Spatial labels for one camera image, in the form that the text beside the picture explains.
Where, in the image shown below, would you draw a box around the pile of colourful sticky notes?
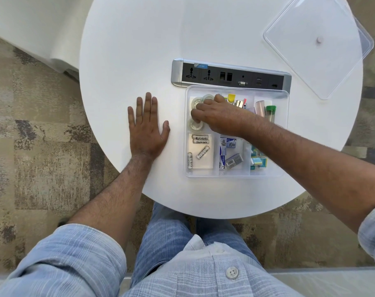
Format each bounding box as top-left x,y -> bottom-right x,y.
250,145 -> 269,171

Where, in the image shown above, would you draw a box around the clear plastic lid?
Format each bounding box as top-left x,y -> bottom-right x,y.
263,0 -> 375,100

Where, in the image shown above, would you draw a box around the clear plastic organizer tray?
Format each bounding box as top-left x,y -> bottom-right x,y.
184,85 -> 291,179

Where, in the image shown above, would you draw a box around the grey staple box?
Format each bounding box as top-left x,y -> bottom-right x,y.
225,153 -> 244,168

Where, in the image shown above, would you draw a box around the person's left hand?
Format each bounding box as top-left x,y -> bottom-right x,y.
127,92 -> 171,159

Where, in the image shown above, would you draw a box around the silver black power socket strip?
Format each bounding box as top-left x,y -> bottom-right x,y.
171,59 -> 292,90

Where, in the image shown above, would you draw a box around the light blue striped shirt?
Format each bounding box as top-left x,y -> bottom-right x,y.
0,199 -> 375,297

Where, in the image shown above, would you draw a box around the person's left forearm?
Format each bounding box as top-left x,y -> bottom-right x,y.
66,152 -> 151,246

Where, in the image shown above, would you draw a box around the white curved furniture piece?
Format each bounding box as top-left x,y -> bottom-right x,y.
0,0 -> 96,73

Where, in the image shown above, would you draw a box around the blue jeans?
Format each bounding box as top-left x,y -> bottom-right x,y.
130,202 -> 262,288

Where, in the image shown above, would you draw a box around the person's right forearm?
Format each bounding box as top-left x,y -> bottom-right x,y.
243,115 -> 375,236

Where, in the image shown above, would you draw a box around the person's right hand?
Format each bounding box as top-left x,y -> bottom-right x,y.
191,94 -> 257,140

